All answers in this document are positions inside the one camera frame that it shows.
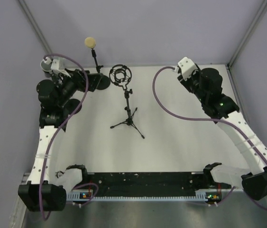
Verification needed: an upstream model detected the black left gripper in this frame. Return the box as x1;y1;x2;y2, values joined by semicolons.
56;68;102;107

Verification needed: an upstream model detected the black tripod shock-mount stand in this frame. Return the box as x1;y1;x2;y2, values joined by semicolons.
109;64;145;139

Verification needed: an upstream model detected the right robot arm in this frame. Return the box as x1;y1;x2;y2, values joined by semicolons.
177;66;267;200

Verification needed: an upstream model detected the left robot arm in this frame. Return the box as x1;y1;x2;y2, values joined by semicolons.
18;69;104;212

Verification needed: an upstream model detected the black round-base mic stand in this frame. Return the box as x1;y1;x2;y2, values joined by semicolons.
92;48;110;90

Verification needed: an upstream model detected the black left round-base stand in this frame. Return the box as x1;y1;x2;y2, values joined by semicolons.
64;98;82;115

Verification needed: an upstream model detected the cream yellow microphone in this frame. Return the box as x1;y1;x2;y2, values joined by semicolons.
84;37;96;49

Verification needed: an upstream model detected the grey microphone on left stand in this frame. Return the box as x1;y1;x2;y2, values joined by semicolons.
40;58;52;73

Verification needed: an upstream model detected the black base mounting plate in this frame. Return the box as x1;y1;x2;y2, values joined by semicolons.
82;172;231;197

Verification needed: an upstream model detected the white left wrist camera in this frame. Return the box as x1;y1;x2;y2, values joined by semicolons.
51;57;70;76

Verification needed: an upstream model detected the aluminium frame rail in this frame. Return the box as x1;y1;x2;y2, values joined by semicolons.
19;172;267;202

